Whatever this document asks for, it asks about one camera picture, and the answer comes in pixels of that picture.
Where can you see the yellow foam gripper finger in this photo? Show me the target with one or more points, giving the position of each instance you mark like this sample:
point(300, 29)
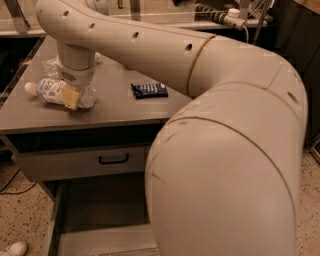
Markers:
point(71, 96)

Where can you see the blue plastic bottle white cap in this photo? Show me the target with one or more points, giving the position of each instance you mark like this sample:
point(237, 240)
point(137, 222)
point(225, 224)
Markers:
point(50, 90)

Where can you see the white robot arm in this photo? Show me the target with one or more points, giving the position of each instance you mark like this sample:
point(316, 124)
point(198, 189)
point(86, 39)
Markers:
point(223, 175)

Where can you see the clear water bottle red label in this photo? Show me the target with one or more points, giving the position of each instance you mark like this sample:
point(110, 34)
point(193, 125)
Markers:
point(55, 69)

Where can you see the grey metal drawer cabinet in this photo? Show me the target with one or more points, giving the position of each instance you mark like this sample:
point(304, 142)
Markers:
point(28, 124)

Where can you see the grey open middle drawer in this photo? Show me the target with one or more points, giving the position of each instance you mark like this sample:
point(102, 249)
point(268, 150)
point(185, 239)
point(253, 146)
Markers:
point(101, 216)

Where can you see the dark blue snack packet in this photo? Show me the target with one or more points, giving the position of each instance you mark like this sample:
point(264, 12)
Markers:
point(149, 90)

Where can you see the white shoe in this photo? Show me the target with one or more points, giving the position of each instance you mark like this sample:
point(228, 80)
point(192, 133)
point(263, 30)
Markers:
point(16, 249)

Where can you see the grey upper drawer black handle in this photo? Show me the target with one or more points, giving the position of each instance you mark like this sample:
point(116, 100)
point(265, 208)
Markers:
point(82, 162)

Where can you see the metal rail shelf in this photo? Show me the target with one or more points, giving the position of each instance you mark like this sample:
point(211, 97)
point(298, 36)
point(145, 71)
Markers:
point(18, 17)

